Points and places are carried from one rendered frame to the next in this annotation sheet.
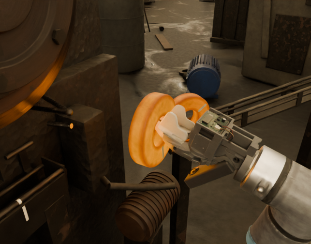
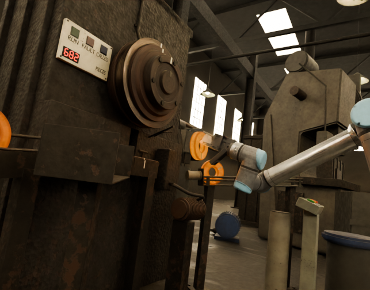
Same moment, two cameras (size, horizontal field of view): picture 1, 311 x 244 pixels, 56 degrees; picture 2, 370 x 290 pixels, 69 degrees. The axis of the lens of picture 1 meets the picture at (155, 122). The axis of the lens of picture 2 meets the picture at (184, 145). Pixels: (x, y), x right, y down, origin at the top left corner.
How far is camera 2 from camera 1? 107 cm
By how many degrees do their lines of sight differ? 38
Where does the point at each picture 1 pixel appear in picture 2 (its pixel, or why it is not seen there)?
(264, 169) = (236, 144)
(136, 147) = (193, 142)
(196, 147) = (214, 143)
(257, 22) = (266, 195)
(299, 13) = not seen: hidden behind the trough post
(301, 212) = (248, 154)
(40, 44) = (171, 102)
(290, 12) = not seen: hidden behind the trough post
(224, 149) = (224, 144)
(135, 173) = not seen: hidden behind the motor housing
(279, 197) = (241, 151)
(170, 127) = (205, 139)
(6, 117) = (152, 125)
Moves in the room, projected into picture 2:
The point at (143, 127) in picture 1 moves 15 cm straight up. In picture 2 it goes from (196, 135) to (199, 108)
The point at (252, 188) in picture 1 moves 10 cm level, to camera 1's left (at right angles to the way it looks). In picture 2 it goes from (233, 151) to (212, 148)
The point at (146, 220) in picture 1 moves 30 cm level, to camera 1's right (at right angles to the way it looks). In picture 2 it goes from (188, 203) to (243, 210)
